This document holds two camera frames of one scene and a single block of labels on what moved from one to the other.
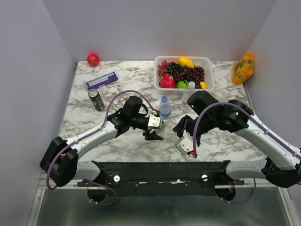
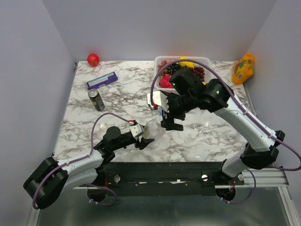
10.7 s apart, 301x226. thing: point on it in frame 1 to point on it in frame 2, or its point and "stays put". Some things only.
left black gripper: (152, 136) to (144, 142)
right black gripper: (182, 125) to (169, 124)
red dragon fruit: (167, 81) stays put
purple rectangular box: (102, 81) stays put
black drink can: (97, 99) stays put
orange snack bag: (243, 68) stays put
